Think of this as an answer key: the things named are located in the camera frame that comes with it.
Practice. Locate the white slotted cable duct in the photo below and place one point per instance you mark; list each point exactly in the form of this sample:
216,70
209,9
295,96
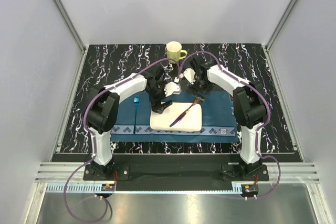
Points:
96,188

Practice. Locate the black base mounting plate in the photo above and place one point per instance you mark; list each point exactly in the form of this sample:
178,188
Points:
124,171

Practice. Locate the blue cloth placemat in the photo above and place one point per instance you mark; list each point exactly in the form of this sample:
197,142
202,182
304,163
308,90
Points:
218,122

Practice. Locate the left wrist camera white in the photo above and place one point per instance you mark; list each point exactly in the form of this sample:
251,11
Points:
172,88

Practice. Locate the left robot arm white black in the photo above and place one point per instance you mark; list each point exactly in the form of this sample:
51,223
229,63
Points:
102,111

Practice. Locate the blue fork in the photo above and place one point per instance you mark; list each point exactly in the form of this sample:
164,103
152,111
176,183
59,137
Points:
136,104

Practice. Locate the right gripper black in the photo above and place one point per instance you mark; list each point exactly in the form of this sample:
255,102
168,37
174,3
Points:
209,88

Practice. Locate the right connector box orange black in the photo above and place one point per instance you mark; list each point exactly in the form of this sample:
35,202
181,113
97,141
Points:
249,191

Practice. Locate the left connector box black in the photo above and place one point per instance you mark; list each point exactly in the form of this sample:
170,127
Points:
111,187

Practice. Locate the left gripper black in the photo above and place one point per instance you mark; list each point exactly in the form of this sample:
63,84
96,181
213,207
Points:
156,105

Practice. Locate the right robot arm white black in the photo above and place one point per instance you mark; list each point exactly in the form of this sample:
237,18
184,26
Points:
251,110

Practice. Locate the left aluminium frame post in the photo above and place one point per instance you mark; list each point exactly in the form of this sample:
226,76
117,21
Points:
69,24

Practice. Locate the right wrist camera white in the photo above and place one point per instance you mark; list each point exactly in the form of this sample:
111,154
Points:
189,75

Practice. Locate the white rectangular plate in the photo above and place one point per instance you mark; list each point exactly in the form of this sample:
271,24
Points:
192,122

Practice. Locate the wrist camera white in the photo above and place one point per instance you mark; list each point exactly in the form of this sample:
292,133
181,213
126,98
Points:
172,88
189,75

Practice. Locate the right aluminium frame post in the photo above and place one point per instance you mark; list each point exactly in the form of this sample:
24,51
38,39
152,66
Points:
286,14

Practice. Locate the aluminium front frame rail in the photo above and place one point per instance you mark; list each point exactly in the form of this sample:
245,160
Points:
287,172

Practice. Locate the aluminium frame post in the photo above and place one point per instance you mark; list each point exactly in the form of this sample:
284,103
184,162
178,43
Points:
69,24
286,14

